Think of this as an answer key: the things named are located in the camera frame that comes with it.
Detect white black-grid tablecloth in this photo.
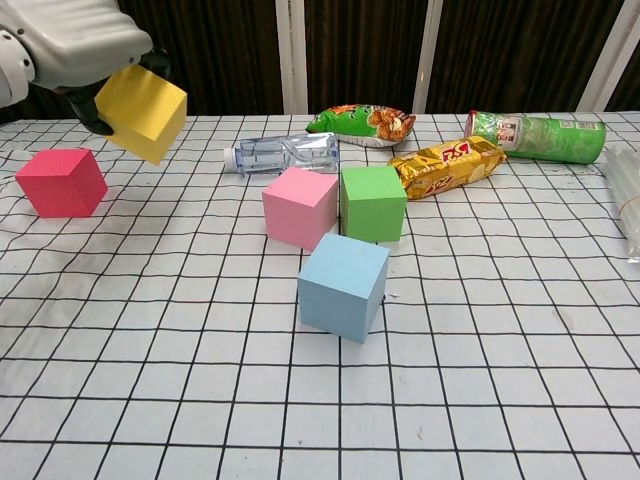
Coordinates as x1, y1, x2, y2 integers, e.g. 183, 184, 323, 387
0, 112, 640, 480

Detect yellow foam cube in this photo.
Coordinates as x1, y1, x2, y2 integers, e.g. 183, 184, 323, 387
93, 64, 189, 166

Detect green foam cube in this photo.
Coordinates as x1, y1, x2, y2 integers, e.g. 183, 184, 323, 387
339, 166, 408, 245

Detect green chip can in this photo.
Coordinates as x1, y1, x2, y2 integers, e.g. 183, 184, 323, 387
465, 109, 607, 165

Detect clear plastic water bottle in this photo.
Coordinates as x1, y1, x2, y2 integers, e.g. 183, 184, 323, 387
222, 131, 341, 175

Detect bundle of clear plastic tubes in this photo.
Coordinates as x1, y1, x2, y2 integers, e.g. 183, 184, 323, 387
599, 144, 640, 264

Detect pink foam cube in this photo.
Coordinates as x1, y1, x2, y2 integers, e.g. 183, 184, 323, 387
261, 166, 339, 252

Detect blue foam cube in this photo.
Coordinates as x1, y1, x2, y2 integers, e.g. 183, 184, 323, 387
297, 232, 391, 345

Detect red foam cube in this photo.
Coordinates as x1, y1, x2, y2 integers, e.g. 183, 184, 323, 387
14, 147, 109, 219

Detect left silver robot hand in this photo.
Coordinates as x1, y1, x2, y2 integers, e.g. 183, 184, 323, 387
0, 0, 171, 135

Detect green snack chip bag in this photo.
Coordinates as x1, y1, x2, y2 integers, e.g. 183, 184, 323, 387
305, 103, 417, 149

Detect white metal frame post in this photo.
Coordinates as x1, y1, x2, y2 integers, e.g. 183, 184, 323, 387
578, 0, 635, 112
410, 0, 442, 114
274, 0, 309, 115

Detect gold cracker packet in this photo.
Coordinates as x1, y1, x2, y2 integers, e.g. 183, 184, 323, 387
388, 135, 507, 201

